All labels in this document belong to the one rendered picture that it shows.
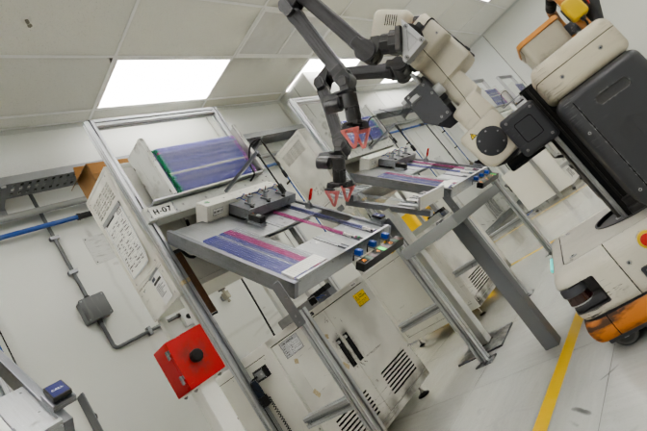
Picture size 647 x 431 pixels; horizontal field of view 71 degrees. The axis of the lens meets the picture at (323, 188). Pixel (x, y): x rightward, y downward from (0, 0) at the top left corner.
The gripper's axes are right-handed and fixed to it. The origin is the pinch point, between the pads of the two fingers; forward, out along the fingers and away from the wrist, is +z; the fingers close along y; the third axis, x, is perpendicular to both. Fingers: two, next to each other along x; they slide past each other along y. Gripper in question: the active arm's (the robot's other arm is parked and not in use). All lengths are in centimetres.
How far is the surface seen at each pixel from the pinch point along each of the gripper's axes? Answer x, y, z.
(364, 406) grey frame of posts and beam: 41, 49, 52
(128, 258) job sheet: -92, 50, 26
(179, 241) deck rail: -49, 49, 11
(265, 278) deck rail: -1, 48, 17
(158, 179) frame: -74, 39, -12
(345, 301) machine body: -1.8, -2.1, 48.1
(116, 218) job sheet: -96, 50, 7
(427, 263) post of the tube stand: 20, -44, 40
